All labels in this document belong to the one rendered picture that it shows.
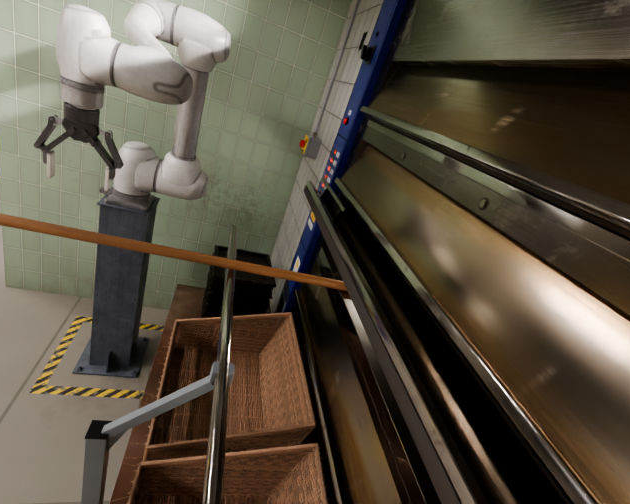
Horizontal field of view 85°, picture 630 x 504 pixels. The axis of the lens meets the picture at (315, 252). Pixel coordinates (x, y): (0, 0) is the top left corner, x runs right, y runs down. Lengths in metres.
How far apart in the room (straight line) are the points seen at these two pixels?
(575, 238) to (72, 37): 1.02
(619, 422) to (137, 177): 1.66
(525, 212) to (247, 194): 1.85
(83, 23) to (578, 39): 0.94
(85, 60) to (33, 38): 1.34
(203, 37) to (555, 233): 1.27
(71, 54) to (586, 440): 1.13
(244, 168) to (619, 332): 1.97
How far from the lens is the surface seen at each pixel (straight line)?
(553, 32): 0.75
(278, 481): 1.26
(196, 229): 2.37
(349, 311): 1.07
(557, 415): 0.54
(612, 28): 0.68
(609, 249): 0.53
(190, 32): 1.49
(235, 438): 1.16
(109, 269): 1.93
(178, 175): 1.65
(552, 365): 0.55
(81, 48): 1.02
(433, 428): 0.49
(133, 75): 0.99
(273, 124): 2.16
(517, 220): 0.62
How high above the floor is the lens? 1.73
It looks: 24 degrees down
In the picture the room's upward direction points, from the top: 21 degrees clockwise
